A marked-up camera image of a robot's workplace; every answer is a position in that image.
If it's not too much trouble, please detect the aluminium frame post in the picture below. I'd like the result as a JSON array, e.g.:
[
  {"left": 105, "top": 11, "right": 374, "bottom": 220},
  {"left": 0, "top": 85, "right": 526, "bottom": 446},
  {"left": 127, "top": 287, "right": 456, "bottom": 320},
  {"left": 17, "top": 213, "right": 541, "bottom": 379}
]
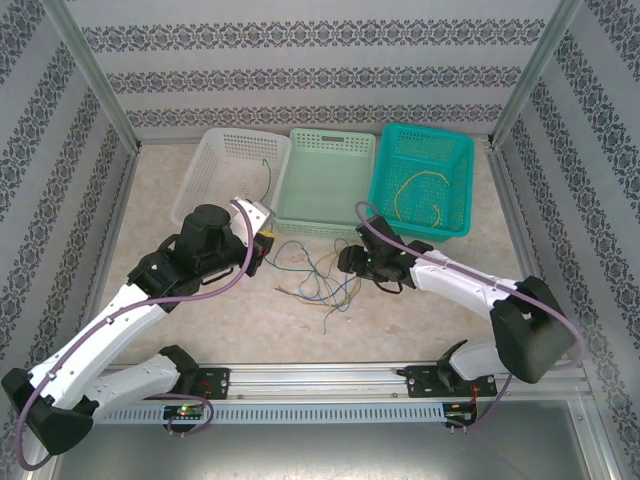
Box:
[
  {"left": 488, "top": 0, "right": 585, "bottom": 149},
  {"left": 39, "top": 0, "right": 142, "bottom": 151}
]

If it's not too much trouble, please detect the light green plastic basket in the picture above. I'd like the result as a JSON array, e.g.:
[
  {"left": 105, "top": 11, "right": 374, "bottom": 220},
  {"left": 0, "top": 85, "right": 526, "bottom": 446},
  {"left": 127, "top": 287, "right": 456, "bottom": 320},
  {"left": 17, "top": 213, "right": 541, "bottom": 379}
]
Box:
[{"left": 272, "top": 127, "right": 377, "bottom": 239}]

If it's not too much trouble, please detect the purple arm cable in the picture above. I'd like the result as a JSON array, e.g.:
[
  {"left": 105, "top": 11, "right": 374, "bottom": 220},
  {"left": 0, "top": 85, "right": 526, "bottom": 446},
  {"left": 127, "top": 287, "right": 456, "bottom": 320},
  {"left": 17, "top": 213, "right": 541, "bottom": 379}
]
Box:
[
  {"left": 14, "top": 198, "right": 254, "bottom": 471},
  {"left": 354, "top": 201, "right": 587, "bottom": 431}
]

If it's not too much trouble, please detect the grey metal shelf panel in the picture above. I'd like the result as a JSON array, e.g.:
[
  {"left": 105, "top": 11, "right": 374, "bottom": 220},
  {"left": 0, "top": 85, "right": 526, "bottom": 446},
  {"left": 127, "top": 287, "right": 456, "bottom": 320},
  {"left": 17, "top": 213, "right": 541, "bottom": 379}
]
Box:
[{"left": 47, "top": 399, "right": 614, "bottom": 480}]

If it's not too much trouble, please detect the thin yellow wire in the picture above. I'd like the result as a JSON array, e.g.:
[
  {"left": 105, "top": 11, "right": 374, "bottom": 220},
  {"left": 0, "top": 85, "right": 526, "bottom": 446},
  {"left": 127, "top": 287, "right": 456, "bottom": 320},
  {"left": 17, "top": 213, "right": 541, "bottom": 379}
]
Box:
[
  {"left": 276, "top": 249, "right": 362, "bottom": 301},
  {"left": 393, "top": 169, "right": 452, "bottom": 230}
]

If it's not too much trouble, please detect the aluminium table side rail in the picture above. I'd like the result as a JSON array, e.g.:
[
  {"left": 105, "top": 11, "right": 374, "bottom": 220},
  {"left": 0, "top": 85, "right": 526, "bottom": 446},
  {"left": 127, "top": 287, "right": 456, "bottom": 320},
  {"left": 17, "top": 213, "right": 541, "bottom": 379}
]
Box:
[
  {"left": 485, "top": 139, "right": 570, "bottom": 360},
  {"left": 67, "top": 147, "right": 144, "bottom": 366}
]

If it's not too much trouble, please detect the small circuit board green light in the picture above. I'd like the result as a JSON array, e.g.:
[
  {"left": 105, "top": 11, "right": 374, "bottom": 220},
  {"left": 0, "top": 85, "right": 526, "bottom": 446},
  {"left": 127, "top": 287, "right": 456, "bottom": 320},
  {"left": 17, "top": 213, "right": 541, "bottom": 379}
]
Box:
[{"left": 163, "top": 405, "right": 206, "bottom": 420}]

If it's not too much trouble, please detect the white plastic basket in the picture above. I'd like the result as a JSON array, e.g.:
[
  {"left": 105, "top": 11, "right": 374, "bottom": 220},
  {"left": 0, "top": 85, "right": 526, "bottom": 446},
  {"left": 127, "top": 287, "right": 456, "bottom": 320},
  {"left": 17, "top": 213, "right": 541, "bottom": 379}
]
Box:
[{"left": 169, "top": 127, "right": 293, "bottom": 227}]

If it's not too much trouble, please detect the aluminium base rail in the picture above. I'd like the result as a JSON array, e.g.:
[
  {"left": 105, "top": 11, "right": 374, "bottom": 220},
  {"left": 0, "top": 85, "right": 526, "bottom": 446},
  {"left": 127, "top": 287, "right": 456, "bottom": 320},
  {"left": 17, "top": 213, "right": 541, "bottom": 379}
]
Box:
[{"left": 49, "top": 362, "right": 591, "bottom": 401}]

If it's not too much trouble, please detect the thin green wire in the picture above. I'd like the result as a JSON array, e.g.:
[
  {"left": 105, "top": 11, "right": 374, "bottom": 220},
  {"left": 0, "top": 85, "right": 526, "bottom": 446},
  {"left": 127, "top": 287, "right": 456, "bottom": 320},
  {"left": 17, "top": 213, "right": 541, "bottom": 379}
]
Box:
[
  {"left": 262, "top": 158, "right": 275, "bottom": 207},
  {"left": 264, "top": 240, "right": 321, "bottom": 301}
]

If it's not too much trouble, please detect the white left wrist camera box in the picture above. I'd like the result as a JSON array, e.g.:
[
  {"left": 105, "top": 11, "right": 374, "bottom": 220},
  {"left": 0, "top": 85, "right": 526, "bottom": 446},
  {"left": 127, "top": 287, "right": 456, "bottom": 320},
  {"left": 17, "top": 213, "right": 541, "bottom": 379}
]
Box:
[{"left": 231, "top": 198, "right": 276, "bottom": 236}]

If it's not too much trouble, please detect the grey slotted cable duct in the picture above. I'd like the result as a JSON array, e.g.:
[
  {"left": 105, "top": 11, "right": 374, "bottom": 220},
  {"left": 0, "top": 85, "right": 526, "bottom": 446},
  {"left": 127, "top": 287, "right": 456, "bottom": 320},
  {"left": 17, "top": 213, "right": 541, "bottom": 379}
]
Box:
[{"left": 94, "top": 403, "right": 446, "bottom": 425}]

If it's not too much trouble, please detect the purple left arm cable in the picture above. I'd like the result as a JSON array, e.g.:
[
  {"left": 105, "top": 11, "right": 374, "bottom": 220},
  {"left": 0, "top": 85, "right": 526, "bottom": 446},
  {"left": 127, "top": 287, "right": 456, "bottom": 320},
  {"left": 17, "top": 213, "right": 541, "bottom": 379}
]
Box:
[{"left": 14, "top": 198, "right": 254, "bottom": 471}]

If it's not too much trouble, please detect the teal plastic basket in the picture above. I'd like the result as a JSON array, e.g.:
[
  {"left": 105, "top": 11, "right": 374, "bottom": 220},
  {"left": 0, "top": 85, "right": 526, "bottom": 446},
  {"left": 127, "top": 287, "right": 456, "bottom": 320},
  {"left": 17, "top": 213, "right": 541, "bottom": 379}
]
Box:
[{"left": 367, "top": 123, "right": 475, "bottom": 245}]

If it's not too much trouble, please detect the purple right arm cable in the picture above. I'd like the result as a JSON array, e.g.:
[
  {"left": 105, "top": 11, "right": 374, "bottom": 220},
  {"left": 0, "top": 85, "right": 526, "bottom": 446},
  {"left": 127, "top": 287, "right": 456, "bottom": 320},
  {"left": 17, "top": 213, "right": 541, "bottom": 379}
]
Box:
[{"left": 354, "top": 201, "right": 587, "bottom": 431}]

